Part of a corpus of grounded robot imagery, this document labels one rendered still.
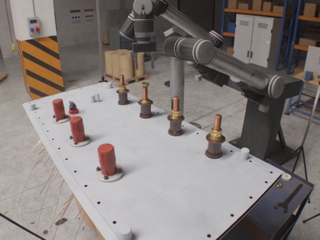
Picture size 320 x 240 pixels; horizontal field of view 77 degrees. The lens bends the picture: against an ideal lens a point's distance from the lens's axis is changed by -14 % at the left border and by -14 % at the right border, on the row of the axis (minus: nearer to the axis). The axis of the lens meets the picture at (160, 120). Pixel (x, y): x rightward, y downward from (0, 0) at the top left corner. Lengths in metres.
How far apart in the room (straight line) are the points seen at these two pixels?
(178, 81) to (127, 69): 4.76
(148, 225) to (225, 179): 0.38
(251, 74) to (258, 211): 0.95
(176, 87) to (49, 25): 4.85
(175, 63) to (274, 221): 1.20
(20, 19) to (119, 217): 5.51
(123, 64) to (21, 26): 2.74
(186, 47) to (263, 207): 1.13
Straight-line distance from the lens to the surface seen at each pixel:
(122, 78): 1.59
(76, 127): 1.19
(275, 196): 1.73
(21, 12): 5.98
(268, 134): 3.29
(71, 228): 2.62
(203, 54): 1.36
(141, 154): 1.11
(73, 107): 1.57
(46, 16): 6.09
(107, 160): 0.93
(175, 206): 0.86
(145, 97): 1.40
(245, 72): 1.69
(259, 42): 5.82
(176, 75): 1.59
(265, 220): 1.56
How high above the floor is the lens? 2.01
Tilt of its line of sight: 27 degrees down
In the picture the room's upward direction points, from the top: straight up
